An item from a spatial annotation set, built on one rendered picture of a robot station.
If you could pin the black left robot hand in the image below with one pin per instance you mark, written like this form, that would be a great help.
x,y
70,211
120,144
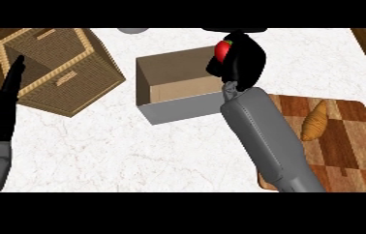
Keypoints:
x,y
11,96

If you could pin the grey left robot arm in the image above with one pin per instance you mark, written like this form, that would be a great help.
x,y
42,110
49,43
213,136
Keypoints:
x,y
3,163

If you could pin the golden brown croissant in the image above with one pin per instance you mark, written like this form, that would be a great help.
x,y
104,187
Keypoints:
x,y
315,122

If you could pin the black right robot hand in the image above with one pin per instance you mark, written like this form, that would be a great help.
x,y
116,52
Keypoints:
x,y
248,62

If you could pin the grey round object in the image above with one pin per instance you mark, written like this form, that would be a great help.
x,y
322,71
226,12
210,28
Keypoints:
x,y
132,30

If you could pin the brown wooden object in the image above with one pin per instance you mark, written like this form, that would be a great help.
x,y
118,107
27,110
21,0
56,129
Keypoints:
x,y
359,38

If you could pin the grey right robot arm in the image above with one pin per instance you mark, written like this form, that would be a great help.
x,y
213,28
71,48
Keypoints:
x,y
266,134

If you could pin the black round object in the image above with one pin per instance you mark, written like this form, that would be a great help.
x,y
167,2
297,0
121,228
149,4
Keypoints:
x,y
234,29

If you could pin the brown wicker basket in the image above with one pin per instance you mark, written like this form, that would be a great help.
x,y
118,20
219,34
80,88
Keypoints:
x,y
55,70

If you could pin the grey cardboard box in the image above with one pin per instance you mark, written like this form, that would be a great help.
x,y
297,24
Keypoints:
x,y
179,86

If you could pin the checkered wooden cutting board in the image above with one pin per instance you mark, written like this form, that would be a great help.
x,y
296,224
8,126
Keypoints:
x,y
330,141

